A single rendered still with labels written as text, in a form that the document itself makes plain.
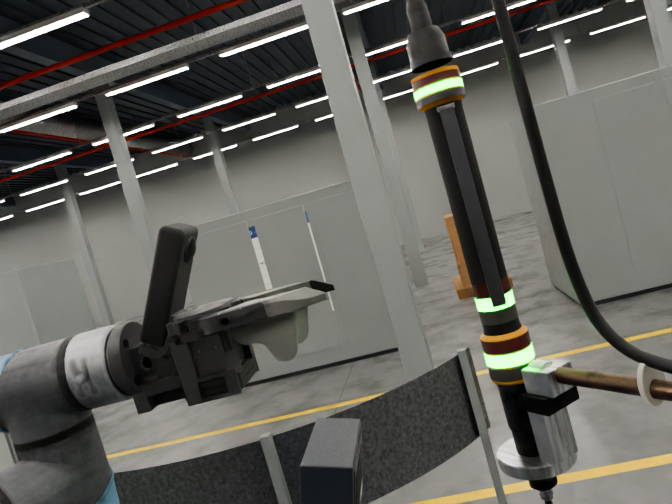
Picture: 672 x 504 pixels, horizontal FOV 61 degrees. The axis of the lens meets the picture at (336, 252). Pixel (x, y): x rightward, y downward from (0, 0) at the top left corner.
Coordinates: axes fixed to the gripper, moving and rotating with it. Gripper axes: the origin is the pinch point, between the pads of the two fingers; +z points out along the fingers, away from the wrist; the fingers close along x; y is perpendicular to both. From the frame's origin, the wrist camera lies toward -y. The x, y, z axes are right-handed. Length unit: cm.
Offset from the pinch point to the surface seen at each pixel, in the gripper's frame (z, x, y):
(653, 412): 127, -310, 166
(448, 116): 15.6, 2.0, -11.4
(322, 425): -22, -78, 41
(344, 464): -15, -58, 43
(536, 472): 14.7, 3.3, 20.4
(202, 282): -239, -604, 27
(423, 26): 15.7, 0.8, -19.5
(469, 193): 15.6, 2.3, -4.5
